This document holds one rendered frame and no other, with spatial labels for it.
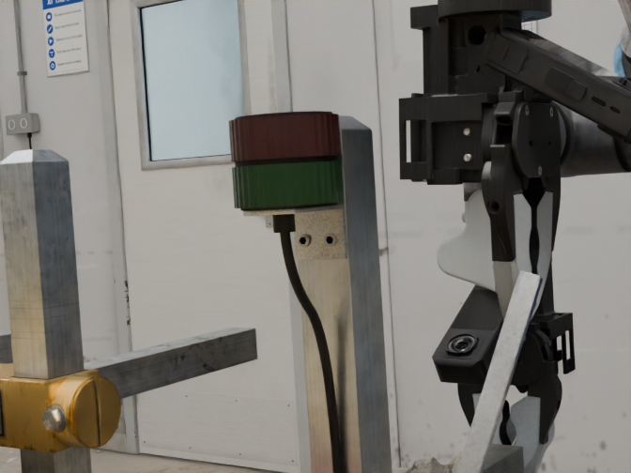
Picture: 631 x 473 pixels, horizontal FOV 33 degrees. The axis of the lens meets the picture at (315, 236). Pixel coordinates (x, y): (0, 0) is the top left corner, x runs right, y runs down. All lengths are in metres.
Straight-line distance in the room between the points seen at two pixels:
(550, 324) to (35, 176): 0.45
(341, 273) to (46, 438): 0.27
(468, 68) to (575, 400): 2.82
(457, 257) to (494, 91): 0.11
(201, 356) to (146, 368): 0.07
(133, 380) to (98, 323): 3.78
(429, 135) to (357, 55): 3.09
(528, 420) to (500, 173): 0.34
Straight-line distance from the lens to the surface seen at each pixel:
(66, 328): 0.78
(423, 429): 3.75
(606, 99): 0.65
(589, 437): 3.49
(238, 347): 1.00
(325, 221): 0.61
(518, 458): 0.94
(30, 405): 0.78
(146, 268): 4.44
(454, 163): 0.68
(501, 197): 0.65
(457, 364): 0.86
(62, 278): 0.78
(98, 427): 0.78
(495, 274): 0.67
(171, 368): 0.93
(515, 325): 0.67
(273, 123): 0.56
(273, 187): 0.56
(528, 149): 0.67
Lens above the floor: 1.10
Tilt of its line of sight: 3 degrees down
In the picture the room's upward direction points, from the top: 4 degrees counter-clockwise
